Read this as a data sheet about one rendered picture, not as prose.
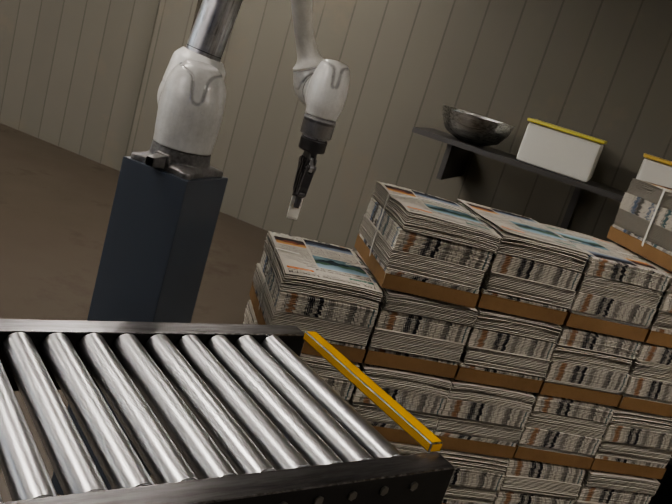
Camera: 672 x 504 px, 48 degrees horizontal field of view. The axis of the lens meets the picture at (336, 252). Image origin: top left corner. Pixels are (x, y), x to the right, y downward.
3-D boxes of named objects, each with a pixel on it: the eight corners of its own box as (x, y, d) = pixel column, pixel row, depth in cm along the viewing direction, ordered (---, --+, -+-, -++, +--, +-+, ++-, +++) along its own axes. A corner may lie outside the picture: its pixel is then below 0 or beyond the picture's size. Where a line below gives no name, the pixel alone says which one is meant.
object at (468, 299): (368, 268, 219) (372, 254, 218) (457, 288, 227) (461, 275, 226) (380, 287, 205) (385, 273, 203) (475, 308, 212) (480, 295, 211)
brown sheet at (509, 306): (433, 263, 249) (438, 251, 248) (509, 280, 257) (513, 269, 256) (477, 307, 214) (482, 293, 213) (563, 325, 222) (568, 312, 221)
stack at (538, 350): (201, 457, 253) (265, 227, 232) (501, 495, 287) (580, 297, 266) (209, 533, 217) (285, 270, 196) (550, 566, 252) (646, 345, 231)
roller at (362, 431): (276, 350, 165) (278, 330, 163) (407, 479, 129) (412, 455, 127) (256, 354, 162) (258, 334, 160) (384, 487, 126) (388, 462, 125)
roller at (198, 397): (172, 337, 148) (153, 326, 145) (289, 480, 113) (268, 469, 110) (155, 357, 148) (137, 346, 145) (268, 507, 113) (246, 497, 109)
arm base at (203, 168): (118, 157, 187) (122, 135, 186) (169, 155, 208) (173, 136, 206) (177, 181, 182) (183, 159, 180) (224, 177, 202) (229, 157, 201)
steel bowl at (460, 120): (510, 153, 462) (519, 127, 458) (497, 154, 421) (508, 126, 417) (443, 131, 475) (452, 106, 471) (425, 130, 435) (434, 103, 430)
